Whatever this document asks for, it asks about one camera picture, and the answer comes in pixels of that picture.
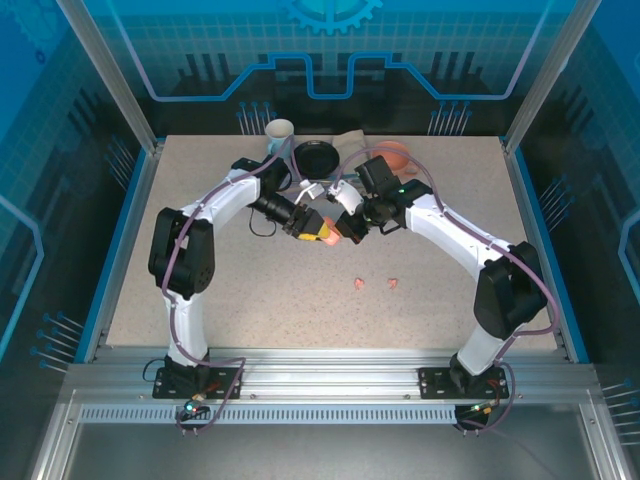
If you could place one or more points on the pink charging case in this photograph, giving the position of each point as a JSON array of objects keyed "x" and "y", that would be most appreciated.
[{"x": 331, "y": 235}]

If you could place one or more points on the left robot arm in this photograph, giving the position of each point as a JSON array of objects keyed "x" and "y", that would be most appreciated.
[{"x": 190, "y": 260}]

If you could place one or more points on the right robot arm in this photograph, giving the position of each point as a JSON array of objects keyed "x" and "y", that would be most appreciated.
[{"x": 505, "y": 290}]

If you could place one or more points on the pink earbud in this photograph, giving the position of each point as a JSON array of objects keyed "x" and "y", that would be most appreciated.
[
  {"x": 392, "y": 283},
  {"x": 359, "y": 283}
]

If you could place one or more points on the orange cup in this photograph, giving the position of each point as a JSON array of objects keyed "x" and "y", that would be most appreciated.
[{"x": 397, "y": 152}]

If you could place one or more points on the black plate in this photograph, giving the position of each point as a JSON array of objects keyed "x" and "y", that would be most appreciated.
[{"x": 315, "y": 157}]

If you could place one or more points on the beige folded cloth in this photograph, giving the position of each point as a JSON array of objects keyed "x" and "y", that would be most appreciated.
[{"x": 350, "y": 142}]

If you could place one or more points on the light blue mug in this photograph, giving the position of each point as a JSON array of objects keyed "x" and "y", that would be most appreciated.
[{"x": 278, "y": 131}]

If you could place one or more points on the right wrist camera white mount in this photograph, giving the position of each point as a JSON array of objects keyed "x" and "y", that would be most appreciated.
[{"x": 347, "y": 197}]

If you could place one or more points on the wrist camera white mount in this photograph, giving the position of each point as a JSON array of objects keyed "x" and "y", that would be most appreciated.
[
  {"x": 310, "y": 191},
  {"x": 347, "y": 197}
]

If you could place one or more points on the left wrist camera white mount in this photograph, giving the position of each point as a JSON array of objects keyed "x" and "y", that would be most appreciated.
[{"x": 310, "y": 191}]

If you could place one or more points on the aluminium mounting rail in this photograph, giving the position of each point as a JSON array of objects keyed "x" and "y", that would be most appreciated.
[{"x": 325, "y": 372}]

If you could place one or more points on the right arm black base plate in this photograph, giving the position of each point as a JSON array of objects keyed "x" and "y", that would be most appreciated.
[{"x": 435, "y": 385}]

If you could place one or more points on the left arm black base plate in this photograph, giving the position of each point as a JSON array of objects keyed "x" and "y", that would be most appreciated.
[{"x": 167, "y": 387}]

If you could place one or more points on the right aluminium frame post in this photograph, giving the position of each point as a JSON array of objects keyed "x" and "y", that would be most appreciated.
[{"x": 550, "y": 75}]

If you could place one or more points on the aluminium frame post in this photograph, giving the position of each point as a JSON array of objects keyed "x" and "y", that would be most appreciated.
[
  {"x": 550, "y": 75},
  {"x": 110, "y": 75}
]

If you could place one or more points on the left aluminium frame post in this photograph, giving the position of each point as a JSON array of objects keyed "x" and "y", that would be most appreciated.
[{"x": 110, "y": 75}]

